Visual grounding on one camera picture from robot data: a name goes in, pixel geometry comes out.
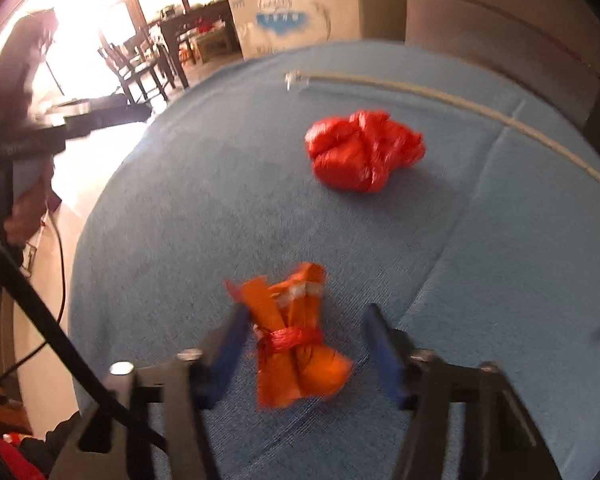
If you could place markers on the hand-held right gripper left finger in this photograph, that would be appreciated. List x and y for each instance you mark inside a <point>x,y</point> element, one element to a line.
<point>232,345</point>

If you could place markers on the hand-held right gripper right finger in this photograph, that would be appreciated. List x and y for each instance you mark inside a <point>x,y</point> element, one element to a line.
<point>382,355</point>

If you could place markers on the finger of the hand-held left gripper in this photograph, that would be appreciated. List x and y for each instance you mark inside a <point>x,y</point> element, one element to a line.
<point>105,112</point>

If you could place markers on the orange bundle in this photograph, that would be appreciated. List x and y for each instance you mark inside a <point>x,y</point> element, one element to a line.
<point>300,370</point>

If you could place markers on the person's left hand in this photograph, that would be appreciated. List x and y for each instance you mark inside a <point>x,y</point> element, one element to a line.
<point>27,210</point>

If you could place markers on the dark wooden chair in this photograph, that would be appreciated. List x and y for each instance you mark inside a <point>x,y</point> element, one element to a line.
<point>130,67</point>

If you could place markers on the dark wooden table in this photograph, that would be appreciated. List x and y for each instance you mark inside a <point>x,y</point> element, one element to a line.
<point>200,15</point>

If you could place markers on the red crumpled plastic bag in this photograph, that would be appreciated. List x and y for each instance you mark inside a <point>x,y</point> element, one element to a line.
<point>360,155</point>

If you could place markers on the red cloth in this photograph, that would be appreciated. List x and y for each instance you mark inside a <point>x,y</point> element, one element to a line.
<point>15,460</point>

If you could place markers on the cardboard box with blue print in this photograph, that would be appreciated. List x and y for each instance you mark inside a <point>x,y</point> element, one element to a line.
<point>330,0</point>

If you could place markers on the thin white stick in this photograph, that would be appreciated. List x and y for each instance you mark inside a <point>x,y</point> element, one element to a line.
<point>430,91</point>

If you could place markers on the grey refrigerator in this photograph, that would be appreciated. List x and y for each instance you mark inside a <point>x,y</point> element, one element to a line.
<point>505,10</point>

